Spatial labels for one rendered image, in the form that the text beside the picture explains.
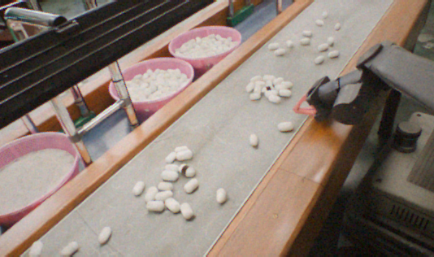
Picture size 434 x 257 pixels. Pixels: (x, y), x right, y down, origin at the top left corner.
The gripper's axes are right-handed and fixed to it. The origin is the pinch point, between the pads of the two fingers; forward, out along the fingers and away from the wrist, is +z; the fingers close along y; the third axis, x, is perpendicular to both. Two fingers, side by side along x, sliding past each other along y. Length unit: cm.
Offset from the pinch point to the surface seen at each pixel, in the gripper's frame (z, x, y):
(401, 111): 37, 68, -118
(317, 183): -10.8, 8.1, 20.6
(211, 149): 10.6, -6.3, 20.3
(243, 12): 47, -32, -66
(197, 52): 39, -29, -21
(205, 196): 5.2, -1.8, 32.3
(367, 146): 43, 63, -80
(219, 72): 21.4, -18.4, -6.7
